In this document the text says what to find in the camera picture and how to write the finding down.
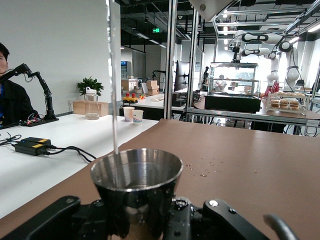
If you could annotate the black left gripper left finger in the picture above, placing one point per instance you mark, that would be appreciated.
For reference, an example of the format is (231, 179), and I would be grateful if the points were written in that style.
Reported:
(57, 220)

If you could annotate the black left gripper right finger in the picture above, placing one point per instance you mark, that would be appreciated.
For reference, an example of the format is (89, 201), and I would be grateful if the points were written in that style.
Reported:
(212, 220)

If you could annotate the steel jigger cup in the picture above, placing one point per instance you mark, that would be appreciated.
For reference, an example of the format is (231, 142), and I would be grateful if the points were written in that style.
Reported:
(136, 190)

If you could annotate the paper cup blue print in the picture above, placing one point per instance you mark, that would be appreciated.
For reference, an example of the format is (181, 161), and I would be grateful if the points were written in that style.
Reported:
(137, 118)

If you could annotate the plain white paper cup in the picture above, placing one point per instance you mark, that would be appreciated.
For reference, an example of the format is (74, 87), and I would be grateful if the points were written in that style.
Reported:
(128, 114)

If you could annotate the brown table mat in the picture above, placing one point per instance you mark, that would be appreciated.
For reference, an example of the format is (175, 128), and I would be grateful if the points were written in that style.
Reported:
(237, 155)

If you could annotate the black adapter yellow label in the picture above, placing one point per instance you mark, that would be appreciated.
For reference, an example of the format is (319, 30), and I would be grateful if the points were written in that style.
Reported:
(37, 141)
(30, 149)

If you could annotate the clear jug white lid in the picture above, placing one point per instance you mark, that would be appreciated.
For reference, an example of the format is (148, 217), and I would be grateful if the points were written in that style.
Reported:
(91, 107)

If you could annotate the glass display case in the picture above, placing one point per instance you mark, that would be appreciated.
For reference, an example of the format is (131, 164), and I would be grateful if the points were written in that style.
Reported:
(232, 102)

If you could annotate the light wooden box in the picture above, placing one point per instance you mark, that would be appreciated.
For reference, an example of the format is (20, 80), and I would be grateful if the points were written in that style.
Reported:
(103, 108)

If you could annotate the person in black jacket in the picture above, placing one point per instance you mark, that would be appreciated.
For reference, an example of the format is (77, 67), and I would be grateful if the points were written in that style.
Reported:
(15, 100)

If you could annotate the clear rack with buns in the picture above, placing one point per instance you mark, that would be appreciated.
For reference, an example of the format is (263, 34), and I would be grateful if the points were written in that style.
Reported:
(286, 103)

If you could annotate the green potted plant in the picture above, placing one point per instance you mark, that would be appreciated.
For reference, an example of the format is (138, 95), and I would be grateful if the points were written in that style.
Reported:
(90, 86)

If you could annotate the yellow box red buttons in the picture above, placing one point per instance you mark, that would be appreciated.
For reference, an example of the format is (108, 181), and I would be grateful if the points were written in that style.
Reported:
(130, 99)

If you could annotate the cardboard box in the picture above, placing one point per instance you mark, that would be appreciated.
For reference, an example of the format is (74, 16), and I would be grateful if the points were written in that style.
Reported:
(151, 83)
(153, 90)

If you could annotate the red bottles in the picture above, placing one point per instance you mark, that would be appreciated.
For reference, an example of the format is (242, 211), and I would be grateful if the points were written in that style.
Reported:
(272, 88)

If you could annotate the black monitor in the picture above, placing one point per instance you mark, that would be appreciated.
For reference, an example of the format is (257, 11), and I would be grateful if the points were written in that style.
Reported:
(181, 75)

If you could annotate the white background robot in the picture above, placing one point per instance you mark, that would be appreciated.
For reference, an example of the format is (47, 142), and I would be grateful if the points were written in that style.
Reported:
(273, 67)

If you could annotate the green exit sign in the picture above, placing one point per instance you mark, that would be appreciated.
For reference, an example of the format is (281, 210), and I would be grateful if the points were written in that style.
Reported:
(156, 30)

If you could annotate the aluminium cell frame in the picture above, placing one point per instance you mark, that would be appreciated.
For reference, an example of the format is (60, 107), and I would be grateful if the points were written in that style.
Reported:
(171, 62)

